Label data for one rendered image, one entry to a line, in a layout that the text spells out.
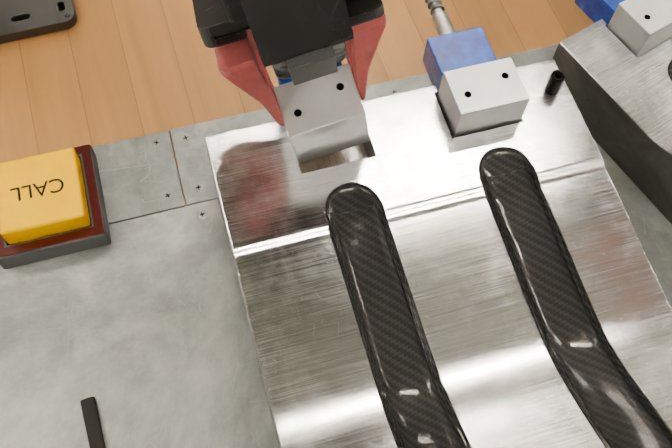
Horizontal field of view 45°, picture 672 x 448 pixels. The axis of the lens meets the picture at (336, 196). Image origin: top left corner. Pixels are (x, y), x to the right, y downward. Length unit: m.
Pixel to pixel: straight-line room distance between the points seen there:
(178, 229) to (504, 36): 0.33
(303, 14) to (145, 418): 0.33
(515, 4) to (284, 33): 0.43
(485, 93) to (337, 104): 0.11
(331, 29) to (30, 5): 0.44
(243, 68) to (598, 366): 0.28
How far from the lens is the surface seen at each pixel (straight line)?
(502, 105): 0.55
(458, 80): 0.56
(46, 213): 0.61
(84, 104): 0.70
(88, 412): 0.59
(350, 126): 0.51
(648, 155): 0.66
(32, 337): 0.62
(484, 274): 0.53
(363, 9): 0.45
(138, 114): 0.69
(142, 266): 0.62
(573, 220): 0.56
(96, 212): 0.62
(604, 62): 0.68
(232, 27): 0.44
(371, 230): 0.53
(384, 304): 0.52
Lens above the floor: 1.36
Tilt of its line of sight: 63 degrees down
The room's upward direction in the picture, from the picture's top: 4 degrees clockwise
